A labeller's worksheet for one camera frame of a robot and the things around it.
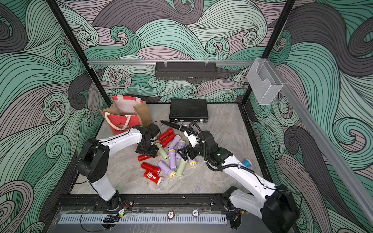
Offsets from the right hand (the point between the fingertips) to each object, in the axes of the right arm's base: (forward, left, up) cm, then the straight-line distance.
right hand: (182, 147), depth 77 cm
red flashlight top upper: (+19, +9, -13) cm, 25 cm away
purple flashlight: (+11, +5, -14) cm, 18 cm away
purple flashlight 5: (-9, +7, -12) cm, 17 cm away
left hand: (+3, +21, -11) cm, 24 cm away
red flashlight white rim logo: (-13, +15, -12) cm, 23 cm away
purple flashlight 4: (-3, -6, -14) cm, 15 cm away
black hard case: (+37, -7, -11) cm, 39 cm away
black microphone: (+21, +1, -12) cm, 25 cm away
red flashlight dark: (-6, +19, -14) cm, 24 cm away
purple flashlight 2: (+9, +1, -13) cm, 15 cm away
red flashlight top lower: (+10, +13, -13) cm, 21 cm away
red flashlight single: (+1, +25, -13) cm, 28 cm away
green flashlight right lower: (-6, +1, -13) cm, 15 cm away
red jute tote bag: (+32, +42, -7) cm, 53 cm away
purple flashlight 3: (-1, +6, -13) cm, 14 cm away
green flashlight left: (+4, +13, -13) cm, 19 cm away
